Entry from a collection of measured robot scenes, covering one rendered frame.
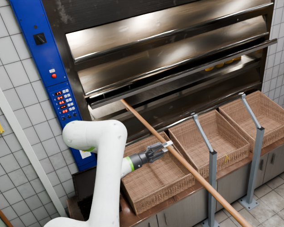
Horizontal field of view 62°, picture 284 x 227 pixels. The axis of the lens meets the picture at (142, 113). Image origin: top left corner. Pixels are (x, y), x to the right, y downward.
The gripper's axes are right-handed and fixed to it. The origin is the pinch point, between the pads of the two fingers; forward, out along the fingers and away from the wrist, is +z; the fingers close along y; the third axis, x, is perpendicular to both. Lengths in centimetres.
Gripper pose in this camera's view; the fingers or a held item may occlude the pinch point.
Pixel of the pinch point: (167, 146)
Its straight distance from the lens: 152.4
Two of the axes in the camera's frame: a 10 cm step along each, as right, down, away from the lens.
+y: 1.4, 8.3, 5.4
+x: 4.5, 4.3, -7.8
